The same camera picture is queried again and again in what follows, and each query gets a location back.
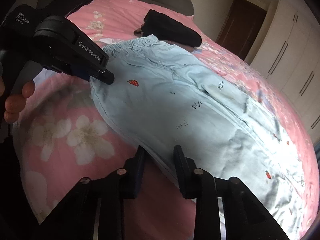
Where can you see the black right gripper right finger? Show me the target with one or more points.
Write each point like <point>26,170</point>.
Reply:
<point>188,181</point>

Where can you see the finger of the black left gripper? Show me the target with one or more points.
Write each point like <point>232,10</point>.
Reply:
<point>102,75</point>

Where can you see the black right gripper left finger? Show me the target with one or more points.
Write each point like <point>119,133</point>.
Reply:
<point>134,173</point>

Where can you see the light blue strawberry pants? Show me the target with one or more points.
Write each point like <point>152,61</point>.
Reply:
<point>163,96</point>

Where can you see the person's left hand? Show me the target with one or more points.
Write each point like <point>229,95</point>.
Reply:
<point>15,103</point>

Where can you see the black folded garment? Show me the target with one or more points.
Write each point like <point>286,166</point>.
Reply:
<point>168,29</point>

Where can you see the pink floral bed quilt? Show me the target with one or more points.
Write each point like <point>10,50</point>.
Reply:
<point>62,137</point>

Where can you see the dark brown wooden door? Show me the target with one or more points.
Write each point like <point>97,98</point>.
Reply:
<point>241,27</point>

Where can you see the white wardrobe with dark handles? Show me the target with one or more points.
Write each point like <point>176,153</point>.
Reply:
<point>289,60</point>

